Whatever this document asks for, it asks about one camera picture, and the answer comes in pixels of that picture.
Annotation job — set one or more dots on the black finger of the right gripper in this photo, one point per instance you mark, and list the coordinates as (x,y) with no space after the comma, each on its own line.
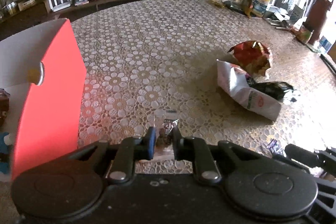
(303,156)

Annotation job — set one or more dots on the dark red thermos bottle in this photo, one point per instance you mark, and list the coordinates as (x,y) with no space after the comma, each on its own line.
(316,18)

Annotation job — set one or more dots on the red cardboard box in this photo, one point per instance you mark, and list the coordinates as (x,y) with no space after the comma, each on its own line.
(43,71)

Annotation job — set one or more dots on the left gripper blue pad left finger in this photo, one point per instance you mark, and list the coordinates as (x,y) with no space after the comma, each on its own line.
(130,150)

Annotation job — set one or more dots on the white wifi router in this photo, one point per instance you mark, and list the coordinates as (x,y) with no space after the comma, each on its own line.
(57,5)

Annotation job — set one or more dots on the dark red foil snack bag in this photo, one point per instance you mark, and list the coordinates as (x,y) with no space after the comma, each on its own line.
(4,105)

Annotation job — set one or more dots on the blue snack packet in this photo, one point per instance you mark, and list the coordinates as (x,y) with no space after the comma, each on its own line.
(5,151)

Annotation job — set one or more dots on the silver white snack bag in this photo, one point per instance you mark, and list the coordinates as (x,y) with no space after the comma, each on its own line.
(233,80)

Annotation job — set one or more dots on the small clear snack packet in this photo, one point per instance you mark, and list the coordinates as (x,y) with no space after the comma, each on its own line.
(164,122)

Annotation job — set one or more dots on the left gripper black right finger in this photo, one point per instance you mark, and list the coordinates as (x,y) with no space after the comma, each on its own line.
(196,151)

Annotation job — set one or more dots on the red orange chip bag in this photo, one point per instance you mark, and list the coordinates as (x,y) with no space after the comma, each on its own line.
(253,56)

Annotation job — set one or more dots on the small glass jar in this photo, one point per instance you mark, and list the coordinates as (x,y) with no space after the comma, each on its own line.
(304,34)

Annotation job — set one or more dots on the yellow lid container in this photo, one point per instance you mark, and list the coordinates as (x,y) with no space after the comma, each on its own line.
(259,7)

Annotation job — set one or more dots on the black snack packet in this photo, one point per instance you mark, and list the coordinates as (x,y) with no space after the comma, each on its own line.
(279,90)

